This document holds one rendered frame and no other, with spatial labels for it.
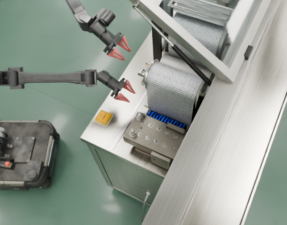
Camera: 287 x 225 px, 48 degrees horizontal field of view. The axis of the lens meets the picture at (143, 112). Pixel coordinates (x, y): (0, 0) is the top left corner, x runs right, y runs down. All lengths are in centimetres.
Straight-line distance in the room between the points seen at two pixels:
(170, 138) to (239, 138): 51
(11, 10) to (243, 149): 340
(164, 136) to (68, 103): 159
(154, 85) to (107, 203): 134
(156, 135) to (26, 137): 134
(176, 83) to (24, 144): 155
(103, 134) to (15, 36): 223
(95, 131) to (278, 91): 97
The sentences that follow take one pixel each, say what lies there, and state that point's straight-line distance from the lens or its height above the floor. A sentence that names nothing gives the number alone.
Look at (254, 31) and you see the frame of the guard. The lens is 113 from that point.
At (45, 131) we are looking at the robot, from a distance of 265.
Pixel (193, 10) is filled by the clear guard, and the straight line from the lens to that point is 101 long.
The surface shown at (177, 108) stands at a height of 115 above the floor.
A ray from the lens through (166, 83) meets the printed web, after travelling 142.
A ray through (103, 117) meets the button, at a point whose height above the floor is 92.
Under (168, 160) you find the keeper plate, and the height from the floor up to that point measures 102.
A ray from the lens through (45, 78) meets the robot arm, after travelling 166.
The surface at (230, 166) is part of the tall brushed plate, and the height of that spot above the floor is 144.
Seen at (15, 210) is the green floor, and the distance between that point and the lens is 277.
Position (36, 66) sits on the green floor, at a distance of 339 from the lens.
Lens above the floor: 245
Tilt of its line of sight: 59 degrees down
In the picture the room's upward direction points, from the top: 7 degrees counter-clockwise
